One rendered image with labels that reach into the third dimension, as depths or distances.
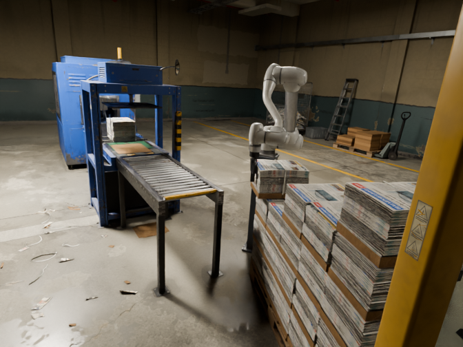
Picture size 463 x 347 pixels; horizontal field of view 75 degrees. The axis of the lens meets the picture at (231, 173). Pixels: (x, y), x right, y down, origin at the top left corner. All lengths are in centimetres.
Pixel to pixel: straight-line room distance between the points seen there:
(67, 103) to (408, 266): 535
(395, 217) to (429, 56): 798
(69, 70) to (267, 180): 415
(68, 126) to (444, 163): 542
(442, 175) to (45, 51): 1052
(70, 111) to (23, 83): 519
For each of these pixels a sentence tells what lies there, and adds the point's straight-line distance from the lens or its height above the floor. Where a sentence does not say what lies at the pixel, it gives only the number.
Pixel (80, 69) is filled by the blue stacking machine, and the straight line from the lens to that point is 565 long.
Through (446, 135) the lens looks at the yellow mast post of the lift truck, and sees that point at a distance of 73.
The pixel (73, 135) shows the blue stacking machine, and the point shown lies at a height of 61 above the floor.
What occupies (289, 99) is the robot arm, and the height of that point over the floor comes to 154.
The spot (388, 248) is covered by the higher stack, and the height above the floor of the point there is 115.
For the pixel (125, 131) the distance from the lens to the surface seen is 421.
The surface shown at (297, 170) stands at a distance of 227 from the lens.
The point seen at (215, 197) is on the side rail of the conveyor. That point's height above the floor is 72.
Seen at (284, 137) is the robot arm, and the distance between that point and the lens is 216.
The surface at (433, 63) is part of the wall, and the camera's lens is 894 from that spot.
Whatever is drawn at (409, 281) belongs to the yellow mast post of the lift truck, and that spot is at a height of 126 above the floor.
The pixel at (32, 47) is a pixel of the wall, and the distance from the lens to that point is 1077.
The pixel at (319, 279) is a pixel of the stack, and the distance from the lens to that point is 163.
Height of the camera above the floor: 167
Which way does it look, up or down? 17 degrees down
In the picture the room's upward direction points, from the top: 4 degrees clockwise
